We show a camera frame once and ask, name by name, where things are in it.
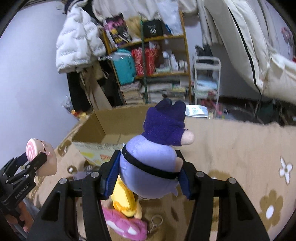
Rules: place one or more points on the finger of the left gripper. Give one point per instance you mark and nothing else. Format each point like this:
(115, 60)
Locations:
(30, 168)
(10, 168)

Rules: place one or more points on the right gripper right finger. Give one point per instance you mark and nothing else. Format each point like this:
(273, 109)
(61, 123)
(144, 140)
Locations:
(238, 219)

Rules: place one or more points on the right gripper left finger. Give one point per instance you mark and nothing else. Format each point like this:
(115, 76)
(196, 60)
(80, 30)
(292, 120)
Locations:
(57, 218)

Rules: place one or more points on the yellow plush pouch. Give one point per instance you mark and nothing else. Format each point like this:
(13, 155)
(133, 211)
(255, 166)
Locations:
(124, 200)

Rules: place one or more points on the pink plush toy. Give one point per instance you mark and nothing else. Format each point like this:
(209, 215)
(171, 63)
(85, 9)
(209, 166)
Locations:
(131, 228)

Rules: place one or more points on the purple hooded plush doll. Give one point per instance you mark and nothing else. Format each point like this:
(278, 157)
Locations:
(149, 165)

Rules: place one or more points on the person left hand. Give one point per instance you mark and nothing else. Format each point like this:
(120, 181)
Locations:
(23, 216)

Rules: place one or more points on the cardboard box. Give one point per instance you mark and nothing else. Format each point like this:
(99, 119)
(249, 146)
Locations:
(107, 130)

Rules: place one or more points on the stack of books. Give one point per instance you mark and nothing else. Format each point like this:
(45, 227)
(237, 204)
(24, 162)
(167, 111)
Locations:
(131, 93)

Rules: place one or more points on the white puffer jacket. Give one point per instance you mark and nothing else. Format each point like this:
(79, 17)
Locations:
(78, 45)

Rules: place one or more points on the teal bag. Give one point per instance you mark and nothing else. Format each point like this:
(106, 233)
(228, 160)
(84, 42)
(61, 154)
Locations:
(124, 66)

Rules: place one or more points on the white utility cart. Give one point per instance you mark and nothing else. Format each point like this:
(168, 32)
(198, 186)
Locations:
(206, 83)

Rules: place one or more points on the wooden bookshelf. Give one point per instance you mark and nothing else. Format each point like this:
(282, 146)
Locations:
(161, 63)

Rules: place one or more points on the blonde wig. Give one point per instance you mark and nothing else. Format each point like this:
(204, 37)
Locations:
(133, 24)

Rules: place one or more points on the cream white duvet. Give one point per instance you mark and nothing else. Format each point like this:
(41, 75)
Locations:
(267, 72)

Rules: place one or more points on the black box with 40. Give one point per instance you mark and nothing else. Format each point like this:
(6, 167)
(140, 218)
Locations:
(152, 28)

